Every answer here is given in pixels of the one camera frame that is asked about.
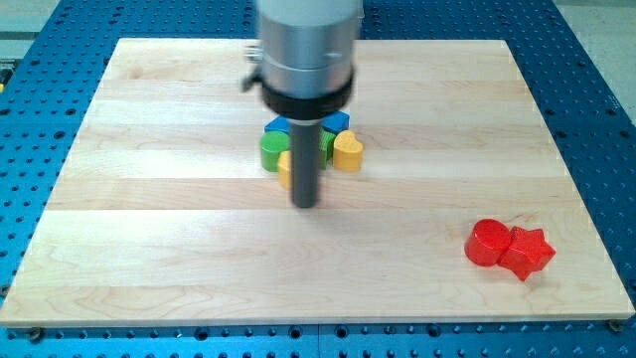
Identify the light wooden board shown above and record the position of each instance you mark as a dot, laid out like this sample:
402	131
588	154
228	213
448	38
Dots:
162	214

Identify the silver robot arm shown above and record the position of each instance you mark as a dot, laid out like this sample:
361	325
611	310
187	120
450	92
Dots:
304	58

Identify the blue perforated metal table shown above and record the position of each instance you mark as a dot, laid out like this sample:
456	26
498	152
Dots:
45	100

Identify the yellow heart block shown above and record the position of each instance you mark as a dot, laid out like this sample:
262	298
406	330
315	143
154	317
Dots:
348	152

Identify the red star block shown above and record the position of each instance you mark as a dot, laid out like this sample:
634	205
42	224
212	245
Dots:
528	252

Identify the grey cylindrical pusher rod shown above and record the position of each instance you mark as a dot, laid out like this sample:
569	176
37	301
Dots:
304	146

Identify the green block behind rod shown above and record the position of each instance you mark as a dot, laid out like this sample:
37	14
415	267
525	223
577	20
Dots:
326	147

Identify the green cylinder block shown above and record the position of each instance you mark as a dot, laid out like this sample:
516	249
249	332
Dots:
271	145

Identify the yellow block behind rod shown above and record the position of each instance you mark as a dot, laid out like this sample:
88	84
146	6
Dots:
284	169

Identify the blue triangle block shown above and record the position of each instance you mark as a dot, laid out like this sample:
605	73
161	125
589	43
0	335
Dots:
279	123

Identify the red cylinder block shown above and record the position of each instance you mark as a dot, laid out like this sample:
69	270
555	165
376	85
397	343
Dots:
487	241

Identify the blue block right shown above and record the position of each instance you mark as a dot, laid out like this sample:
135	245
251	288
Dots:
336	122

